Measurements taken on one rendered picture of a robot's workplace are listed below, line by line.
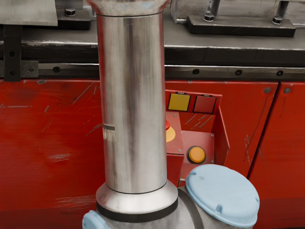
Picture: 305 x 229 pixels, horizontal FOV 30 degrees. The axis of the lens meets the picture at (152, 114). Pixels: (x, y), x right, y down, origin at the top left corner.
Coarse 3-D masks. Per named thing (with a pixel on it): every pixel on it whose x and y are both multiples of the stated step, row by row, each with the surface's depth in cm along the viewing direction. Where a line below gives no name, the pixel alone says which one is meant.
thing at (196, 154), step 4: (192, 148) 134; (196, 148) 134; (200, 148) 135; (192, 152) 134; (196, 152) 134; (200, 152) 134; (204, 152) 134; (192, 156) 133; (196, 156) 134; (200, 156) 134; (204, 156) 134; (192, 160) 133; (196, 160) 133; (200, 160) 133
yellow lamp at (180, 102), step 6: (174, 96) 134; (180, 96) 134; (186, 96) 134; (174, 102) 135; (180, 102) 135; (186, 102) 135; (168, 108) 136; (174, 108) 136; (180, 108) 136; (186, 108) 136
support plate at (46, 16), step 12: (0, 0) 122; (12, 0) 123; (24, 0) 124; (36, 0) 124; (48, 0) 125; (0, 12) 118; (12, 12) 119; (24, 12) 119; (36, 12) 120; (48, 12) 121; (12, 24) 116; (24, 24) 117; (36, 24) 118; (48, 24) 118
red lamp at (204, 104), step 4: (200, 96) 134; (196, 100) 135; (200, 100) 135; (204, 100) 135; (208, 100) 135; (212, 100) 135; (196, 104) 135; (200, 104) 135; (204, 104) 136; (208, 104) 136; (212, 104) 136; (196, 108) 136; (200, 108) 136; (204, 108) 136; (208, 108) 136; (212, 108) 136; (204, 112) 137; (208, 112) 137
